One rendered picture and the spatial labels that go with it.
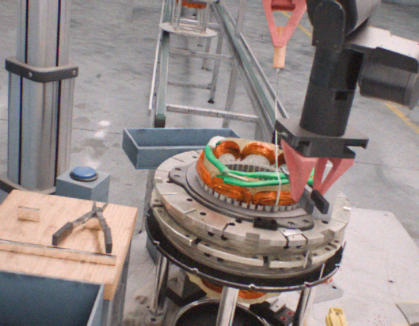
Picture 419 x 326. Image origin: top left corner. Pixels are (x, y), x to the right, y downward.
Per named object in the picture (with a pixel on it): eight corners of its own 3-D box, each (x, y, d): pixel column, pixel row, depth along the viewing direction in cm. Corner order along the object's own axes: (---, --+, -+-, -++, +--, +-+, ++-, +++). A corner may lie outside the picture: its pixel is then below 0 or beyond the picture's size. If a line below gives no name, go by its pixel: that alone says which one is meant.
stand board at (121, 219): (112, 300, 69) (114, 284, 68) (-46, 279, 68) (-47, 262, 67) (136, 221, 87) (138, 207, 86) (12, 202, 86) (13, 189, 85)
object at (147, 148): (212, 237, 137) (231, 128, 126) (230, 262, 128) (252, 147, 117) (111, 246, 127) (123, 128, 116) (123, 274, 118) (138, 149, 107)
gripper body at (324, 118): (367, 153, 69) (383, 95, 67) (292, 151, 66) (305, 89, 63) (341, 134, 75) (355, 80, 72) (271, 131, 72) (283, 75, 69)
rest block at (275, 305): (274, 317, 107) (276, 308, 106) (250, 303, 110) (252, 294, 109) (285, 308, 110) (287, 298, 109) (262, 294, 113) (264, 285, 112)
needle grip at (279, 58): (286, 68, 83) (289, 27, 83) (275, 67, 83) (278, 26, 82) (281, 69, 85) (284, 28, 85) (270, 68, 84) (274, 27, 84)
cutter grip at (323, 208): (327, 214, 71) (330, 203, 70) (321, 214, 70) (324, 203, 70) (314, 200, 74) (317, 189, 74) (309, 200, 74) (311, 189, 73)
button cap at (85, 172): (99, 173, 102) (100, 168, 101) (88, 181, 98) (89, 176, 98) (79, 168, 102) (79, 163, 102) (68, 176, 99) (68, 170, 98)
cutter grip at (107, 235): (112, 254, 71) (113, 243, 70) (105, 254, 71) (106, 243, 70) (109, 237, 74) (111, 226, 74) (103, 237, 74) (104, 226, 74)
